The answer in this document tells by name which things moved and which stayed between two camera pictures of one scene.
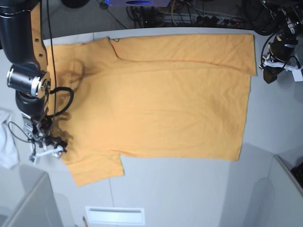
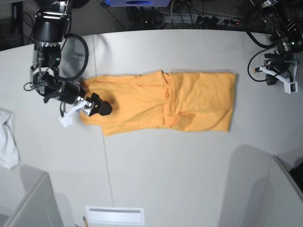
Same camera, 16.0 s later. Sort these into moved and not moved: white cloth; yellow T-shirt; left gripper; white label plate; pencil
Moved: left gripper; yellow T-shirt
Not moved: white label plate; white cloth; pencil
